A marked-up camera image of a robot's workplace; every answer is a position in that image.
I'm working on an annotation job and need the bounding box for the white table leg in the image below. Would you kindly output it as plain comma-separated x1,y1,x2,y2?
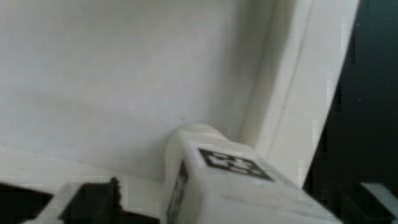
160,123,343,224

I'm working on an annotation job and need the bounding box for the white square tabletop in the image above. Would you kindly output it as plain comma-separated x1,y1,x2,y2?
0,0,361,215

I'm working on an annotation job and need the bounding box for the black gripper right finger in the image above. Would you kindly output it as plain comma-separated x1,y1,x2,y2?
363,183,398,224

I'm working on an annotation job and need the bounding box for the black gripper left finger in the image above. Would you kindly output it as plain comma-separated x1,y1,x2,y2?
20,176,127,224

